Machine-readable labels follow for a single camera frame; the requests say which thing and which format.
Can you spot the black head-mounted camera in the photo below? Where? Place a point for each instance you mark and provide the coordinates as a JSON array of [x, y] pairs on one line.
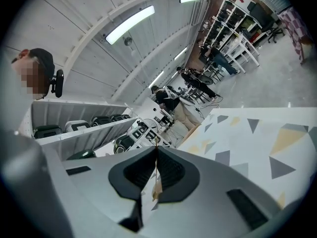
[[59, 83]]

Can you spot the white metal shelf rack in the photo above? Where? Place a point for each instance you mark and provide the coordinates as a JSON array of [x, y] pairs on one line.
[[86, 133]]

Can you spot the table with triangle-patterned cloth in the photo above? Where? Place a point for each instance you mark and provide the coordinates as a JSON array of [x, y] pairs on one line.
[[247, 145]]

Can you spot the white shelving unit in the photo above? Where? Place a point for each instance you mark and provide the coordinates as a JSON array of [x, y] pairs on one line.
[[237, 16]]

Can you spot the white table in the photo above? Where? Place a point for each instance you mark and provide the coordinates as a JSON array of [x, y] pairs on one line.
[[244, 43]]

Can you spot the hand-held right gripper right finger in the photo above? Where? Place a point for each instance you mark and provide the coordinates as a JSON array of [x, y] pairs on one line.
[[210, 207]]

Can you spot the pink checked cloth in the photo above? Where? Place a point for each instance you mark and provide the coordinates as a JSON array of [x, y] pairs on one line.
[[294, 28]]

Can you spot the black office chair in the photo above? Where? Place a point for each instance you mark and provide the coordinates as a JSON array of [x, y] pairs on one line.
[[260, 16]]

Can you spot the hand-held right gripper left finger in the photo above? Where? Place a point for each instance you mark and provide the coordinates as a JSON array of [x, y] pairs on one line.
[[94, 195]]

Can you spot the round ceiling fixture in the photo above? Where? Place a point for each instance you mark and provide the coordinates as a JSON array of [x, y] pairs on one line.
[[128, 41]]

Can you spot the person's grey shirt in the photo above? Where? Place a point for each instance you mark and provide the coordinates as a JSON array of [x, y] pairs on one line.
[[15, 108]]

